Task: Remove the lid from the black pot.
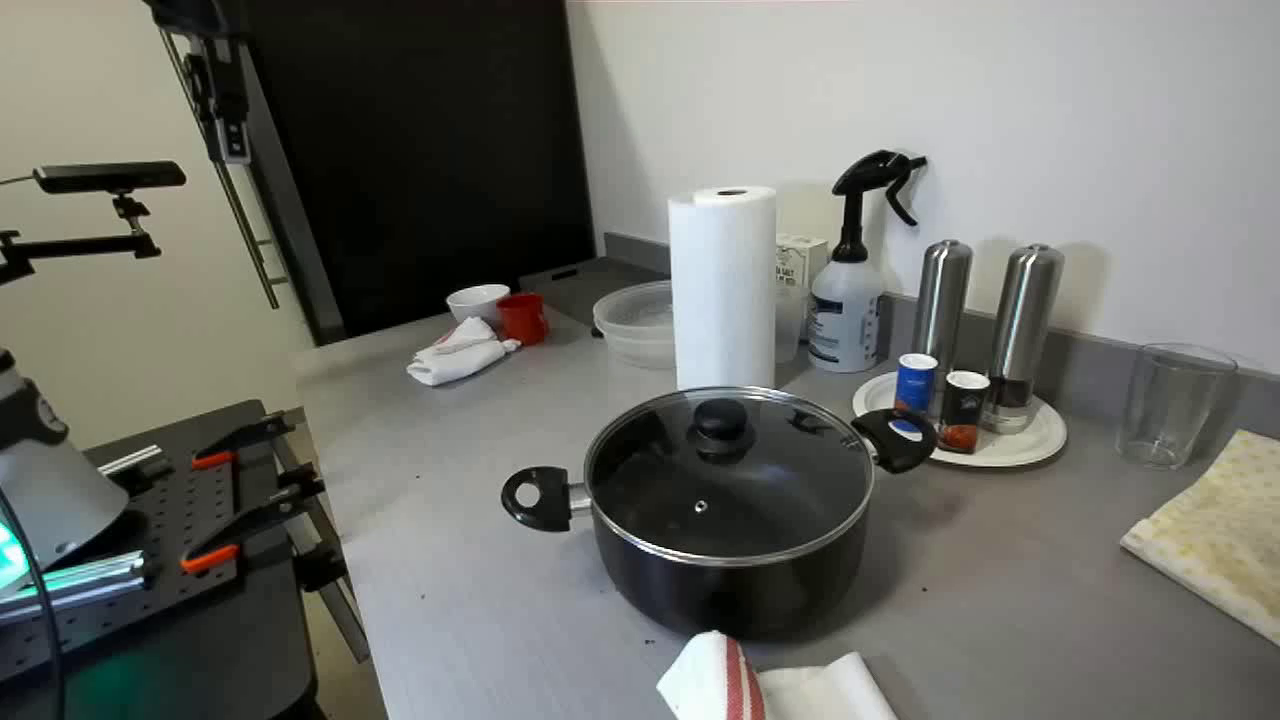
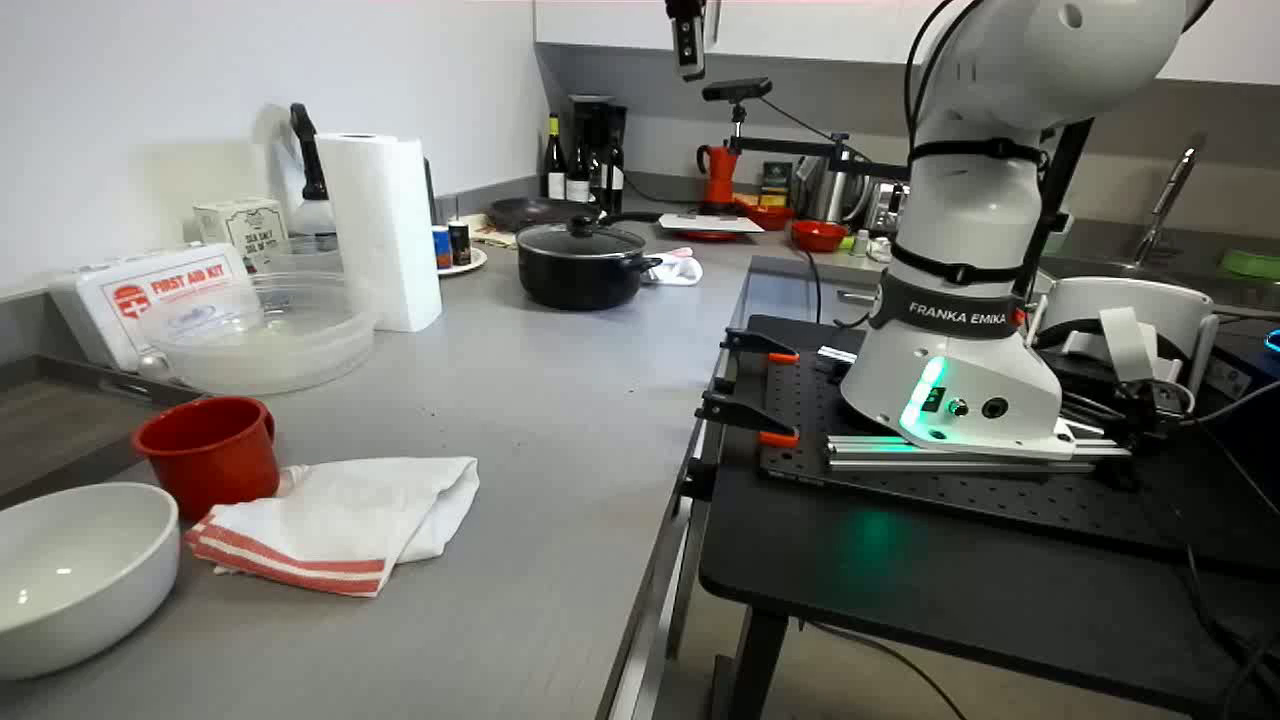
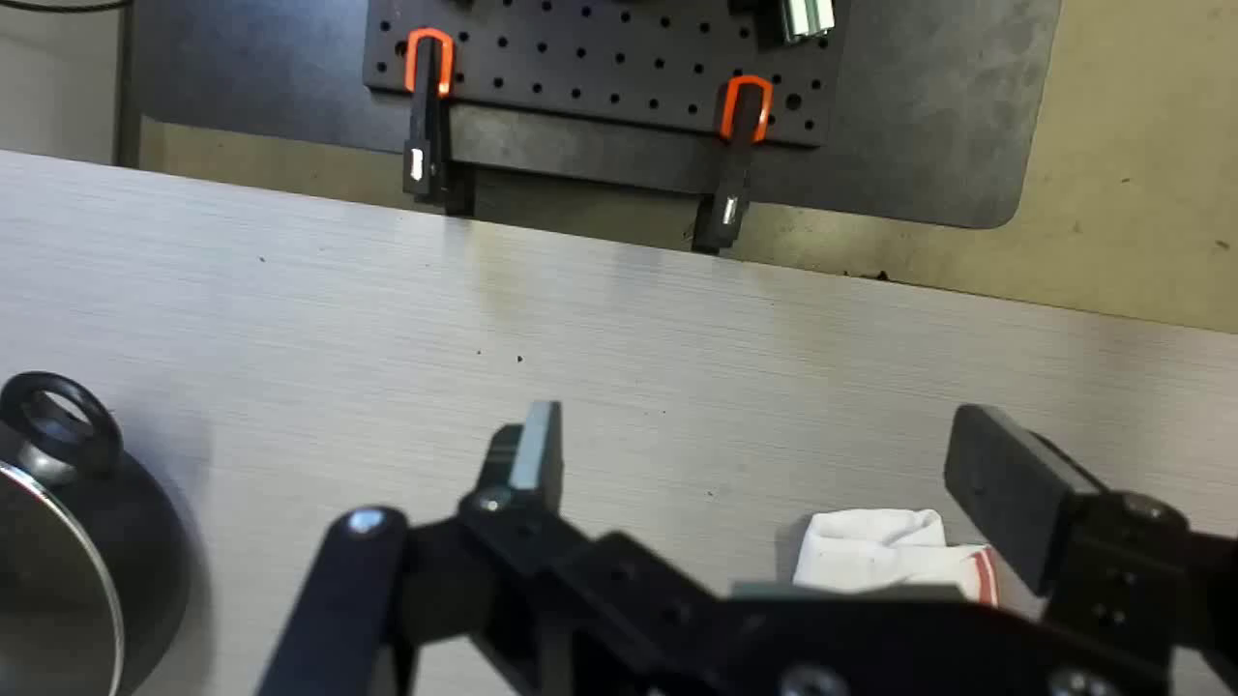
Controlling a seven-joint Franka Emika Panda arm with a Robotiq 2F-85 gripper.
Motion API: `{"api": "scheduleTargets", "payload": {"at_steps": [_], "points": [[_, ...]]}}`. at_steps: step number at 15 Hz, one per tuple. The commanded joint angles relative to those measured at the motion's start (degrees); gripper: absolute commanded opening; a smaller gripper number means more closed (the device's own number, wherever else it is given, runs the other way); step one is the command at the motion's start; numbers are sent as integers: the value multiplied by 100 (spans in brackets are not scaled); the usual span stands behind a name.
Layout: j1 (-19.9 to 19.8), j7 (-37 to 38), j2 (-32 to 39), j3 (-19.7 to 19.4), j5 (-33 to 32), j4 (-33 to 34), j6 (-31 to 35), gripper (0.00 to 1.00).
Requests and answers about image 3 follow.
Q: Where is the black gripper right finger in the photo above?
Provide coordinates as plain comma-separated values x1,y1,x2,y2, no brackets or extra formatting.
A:
939,402,1238,696

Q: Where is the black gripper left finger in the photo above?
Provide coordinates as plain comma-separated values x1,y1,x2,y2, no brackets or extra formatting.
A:
257,397,726,696

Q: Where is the black cooking pot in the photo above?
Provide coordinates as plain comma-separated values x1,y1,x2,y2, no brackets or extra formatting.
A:
0,367,196,696

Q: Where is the small white cloth red stripe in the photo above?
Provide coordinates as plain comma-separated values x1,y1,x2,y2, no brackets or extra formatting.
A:
791,501,1002,611

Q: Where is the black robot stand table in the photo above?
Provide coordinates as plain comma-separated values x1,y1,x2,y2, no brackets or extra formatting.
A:
111,0,1068,233

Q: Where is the black perforated breadboard plate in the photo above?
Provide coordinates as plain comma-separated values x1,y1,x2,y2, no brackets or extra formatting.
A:
365,0,845,151

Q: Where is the black clamp with orange handle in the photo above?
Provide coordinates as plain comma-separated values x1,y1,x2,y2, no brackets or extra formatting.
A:
687,75,780,259
397,26,476,218

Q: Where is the aluminium extrusion rail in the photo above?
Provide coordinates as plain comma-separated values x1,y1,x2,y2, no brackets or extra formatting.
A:
769,0,845,41

